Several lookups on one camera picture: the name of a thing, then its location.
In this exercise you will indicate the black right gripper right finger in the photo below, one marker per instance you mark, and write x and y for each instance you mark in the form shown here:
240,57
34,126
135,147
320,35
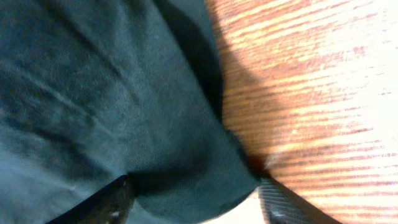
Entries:
281,205

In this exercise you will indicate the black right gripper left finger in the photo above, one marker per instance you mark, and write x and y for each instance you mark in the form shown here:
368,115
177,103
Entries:
110,205

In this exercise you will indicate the black shorts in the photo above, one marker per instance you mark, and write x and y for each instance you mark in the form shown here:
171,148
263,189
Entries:
93,90

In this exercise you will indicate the white Puma t-shirt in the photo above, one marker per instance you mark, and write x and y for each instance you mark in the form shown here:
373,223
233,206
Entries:
247,212

